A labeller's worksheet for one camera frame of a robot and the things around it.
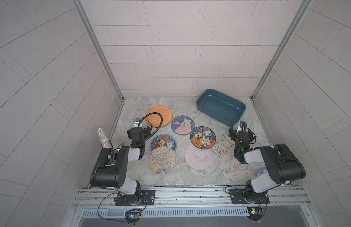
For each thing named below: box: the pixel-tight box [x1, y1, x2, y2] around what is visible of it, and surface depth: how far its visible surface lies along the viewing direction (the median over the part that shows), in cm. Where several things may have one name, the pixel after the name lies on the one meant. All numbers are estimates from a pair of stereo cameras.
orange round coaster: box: [145, 105, 174, 128], surface depth 107 cm
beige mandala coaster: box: [148, 146, 177, 175], surface depth 85 cm
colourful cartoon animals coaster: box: [190, 126, 217, 150], surface depth 95 cm
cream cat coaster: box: [211, 132, 236, 158], surface depth 92 cm
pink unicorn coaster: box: [184, 144, 213, 171], surface depth 86 cm
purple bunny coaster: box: [170, 114, 195, 136], surface depth 101 cm
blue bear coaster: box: [149, 133, 178, 153], surface depth 93 cm
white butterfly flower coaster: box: [219, 153, 251, 183], surface depth 82 cm
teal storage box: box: [195, 88, 246, 127], surface depth 112 cm
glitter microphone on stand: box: [97, 127, 114, 149], surface depth 70 cm
